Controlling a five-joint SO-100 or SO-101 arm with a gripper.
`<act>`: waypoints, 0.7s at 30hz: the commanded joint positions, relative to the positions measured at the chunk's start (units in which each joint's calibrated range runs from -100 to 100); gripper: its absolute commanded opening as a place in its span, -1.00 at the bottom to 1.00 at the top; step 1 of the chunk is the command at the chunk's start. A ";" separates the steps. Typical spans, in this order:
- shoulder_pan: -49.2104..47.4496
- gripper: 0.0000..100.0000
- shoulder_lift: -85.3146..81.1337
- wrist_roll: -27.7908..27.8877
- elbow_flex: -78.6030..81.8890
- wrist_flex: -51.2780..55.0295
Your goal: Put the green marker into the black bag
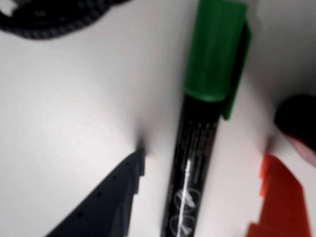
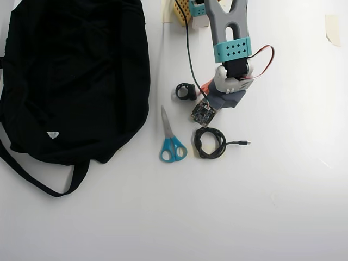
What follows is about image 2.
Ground thin black camera cable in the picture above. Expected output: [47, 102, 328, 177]
[173, 0, 210, 105]

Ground beige masking tape strip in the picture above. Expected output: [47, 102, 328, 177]
[160, 0, 175, 24]

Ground black fabric bag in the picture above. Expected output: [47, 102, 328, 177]
[0, 0, 152, 198]

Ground blue handled scissors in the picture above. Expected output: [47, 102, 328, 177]
[158, 104, 188, 164]

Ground coiled black USB cable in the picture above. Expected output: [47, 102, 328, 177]
[194, 125, 252, 160]

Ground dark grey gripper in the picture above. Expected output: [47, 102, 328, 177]
[202, 80, 247, 111]

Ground black plastic ring clip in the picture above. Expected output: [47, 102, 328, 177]
[175, 83, 197, 101]

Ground camera circuit board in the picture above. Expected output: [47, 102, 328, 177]
[190, 98, 220, 128]

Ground beige masking tape piece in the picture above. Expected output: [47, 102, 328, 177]
[325, 15, 341, 47]

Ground yellow perforated robot base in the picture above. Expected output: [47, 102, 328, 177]
[172, 0, 192, 28]

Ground red white servo wire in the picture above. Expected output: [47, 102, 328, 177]
[239, 45, 276, 82]

